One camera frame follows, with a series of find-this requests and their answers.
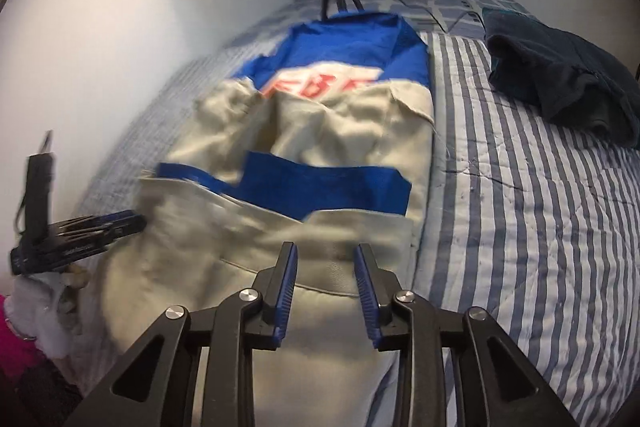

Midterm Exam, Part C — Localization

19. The beige and blue work jacket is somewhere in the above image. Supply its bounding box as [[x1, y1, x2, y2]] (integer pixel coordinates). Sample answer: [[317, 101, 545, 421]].
[[97, 9, 436, 427]]

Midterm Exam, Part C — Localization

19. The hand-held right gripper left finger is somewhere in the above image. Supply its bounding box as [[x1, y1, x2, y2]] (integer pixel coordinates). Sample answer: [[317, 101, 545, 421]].
[[65, 241, 300, 427]]

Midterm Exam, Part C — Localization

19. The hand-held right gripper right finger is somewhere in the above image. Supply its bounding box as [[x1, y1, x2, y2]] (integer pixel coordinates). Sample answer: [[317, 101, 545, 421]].
[[352, 243, 576, 427]]

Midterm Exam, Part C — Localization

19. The person's left hand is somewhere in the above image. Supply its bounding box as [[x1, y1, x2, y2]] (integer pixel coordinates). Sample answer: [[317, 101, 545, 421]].
[[7, 264, 88, 360]]

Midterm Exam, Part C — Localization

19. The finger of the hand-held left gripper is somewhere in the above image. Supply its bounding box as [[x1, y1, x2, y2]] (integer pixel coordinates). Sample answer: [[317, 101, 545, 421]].
[[47, 209, 148, 254]]

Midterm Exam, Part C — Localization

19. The blue white striped quilt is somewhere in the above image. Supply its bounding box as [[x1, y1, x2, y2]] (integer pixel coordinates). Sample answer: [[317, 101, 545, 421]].
[[70, 2, 640, 427]]

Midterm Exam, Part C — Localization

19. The dark blue garment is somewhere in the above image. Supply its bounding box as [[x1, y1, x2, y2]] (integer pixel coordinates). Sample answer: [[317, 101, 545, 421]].
[[482, 9, 640, 148]]

